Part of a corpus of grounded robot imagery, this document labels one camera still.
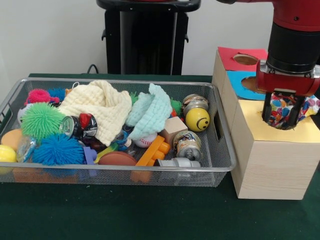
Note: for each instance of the large blue spiky ball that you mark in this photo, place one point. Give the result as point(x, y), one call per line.
point(57, 150)

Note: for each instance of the plain yellow ball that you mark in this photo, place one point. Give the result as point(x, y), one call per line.
point(7, 154)

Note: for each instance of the wooden cube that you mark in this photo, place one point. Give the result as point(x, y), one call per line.
point(172, 127)

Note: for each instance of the yellow smiley ball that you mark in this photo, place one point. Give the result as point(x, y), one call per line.
point(197, 120)

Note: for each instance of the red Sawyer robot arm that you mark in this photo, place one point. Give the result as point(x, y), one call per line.
point(292, 45)

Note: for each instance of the crushed black red can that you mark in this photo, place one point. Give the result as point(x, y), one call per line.
point(80, 125)

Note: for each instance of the cream waffle cloth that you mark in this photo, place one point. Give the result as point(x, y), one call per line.
point(100, 105)

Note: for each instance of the wooden box with three holes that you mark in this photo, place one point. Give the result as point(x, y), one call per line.
point(275, 175)

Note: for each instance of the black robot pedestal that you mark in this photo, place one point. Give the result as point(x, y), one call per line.
point(150, 37)

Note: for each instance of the dark green tablecloth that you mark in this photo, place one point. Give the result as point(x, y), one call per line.
point(125, 212)

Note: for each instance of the shallow metal mesh bin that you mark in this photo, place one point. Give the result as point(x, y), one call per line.
point(112, 177)

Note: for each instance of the large green spiky ball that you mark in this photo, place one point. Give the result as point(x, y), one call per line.
point(41, 120)

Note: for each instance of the colourful patterned cloth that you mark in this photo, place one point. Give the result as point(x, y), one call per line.
point(281, 112)

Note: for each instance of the light blue waffle cloth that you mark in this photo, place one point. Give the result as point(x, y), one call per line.
point(150, 112)

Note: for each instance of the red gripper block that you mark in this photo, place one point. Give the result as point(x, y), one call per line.
point(282, 83)

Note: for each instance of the white baseball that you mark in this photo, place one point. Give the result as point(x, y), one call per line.
point(145, 141)

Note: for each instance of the orange plastic comb block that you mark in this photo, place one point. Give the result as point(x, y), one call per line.
point(152, 152)

